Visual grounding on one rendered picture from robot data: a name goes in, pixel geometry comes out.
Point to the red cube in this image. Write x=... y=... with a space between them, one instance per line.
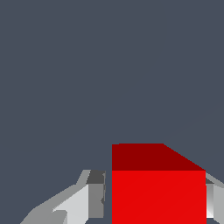
x=157 y=192

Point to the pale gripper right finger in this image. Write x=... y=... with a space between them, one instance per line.
x=215 y=198

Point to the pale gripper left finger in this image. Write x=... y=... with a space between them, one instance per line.
x=75 y=201

